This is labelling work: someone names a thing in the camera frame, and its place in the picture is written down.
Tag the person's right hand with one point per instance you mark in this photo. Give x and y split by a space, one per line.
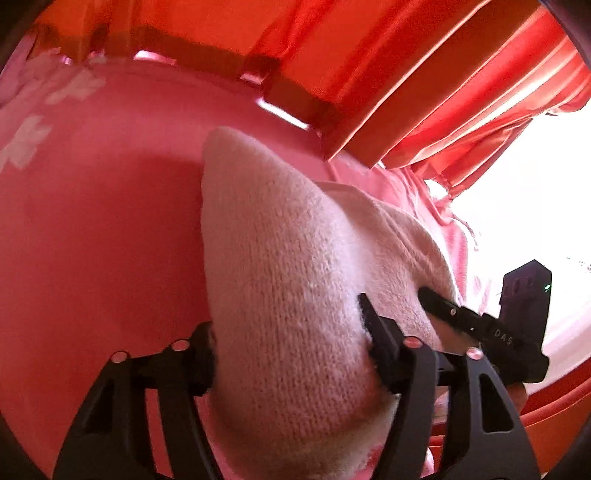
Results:
517 393

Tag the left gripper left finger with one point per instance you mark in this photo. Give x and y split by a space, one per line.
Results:
139 420

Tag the white knitted garment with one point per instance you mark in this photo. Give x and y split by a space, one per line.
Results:
296 394

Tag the pink floral bed blanket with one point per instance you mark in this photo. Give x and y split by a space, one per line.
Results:
101 244

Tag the orange storage box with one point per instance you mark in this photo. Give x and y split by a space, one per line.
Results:
549 424

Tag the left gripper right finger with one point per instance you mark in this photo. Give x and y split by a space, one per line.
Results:
412 370

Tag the orange curtain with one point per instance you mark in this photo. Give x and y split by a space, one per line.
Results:
442 87

